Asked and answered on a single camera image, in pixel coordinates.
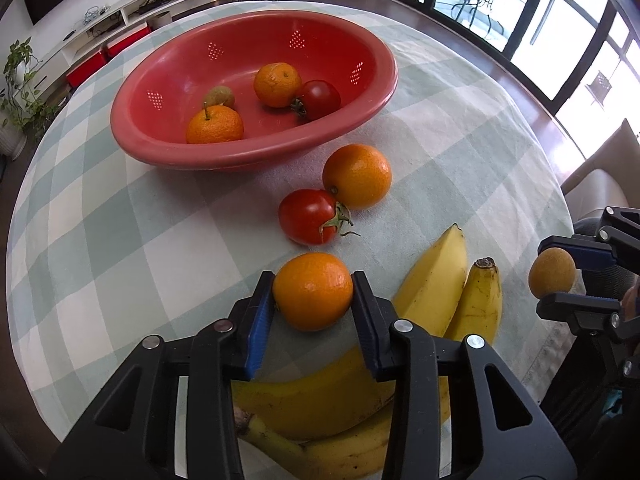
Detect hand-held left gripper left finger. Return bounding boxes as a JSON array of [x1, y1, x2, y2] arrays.
[[47, 271, 275, 480]]

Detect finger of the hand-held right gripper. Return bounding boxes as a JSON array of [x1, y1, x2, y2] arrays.
[[537, 206, 640, 273], [536, 292, 640, 344]]

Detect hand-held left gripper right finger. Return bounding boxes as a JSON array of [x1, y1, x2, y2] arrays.
[[351, 271, 578, 480]]

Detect brown kiwi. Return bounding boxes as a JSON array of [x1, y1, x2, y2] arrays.
[[201, 85, 236, 110], [529, 247, 577, 298]]

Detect orange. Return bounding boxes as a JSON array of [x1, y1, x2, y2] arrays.
[[253, 62, 304, 109], [272, 252, 355, 332], [322, 143, 393, 211], [186, 102, 245, 145]]

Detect red tomato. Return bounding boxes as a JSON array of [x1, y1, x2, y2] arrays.
[[278, 188, 361, 247], [289, 79, 342, 122]]

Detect red plastic colander bowl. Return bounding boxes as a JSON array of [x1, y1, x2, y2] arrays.
[[110, 10, 399, 172]]

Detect beige armchair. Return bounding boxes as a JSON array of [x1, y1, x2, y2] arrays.
[[560, 120, 640, 221]]

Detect green white checked tablecloth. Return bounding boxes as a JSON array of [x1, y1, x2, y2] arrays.
[[5, 0, 583, 480]]

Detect black framed sliding glass door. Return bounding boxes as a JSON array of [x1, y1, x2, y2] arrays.
[[390, 0, 640, 161]]

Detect red storage box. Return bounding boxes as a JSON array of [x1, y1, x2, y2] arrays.
[[66, 55, 108, 88], [105, 22, 151, 58]]

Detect trailing pothos plant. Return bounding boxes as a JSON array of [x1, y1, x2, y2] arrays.
[[0, 40, 61, 133]]

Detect black wall television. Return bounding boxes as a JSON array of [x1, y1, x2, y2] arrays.
[[15, 0, 40, 28]]

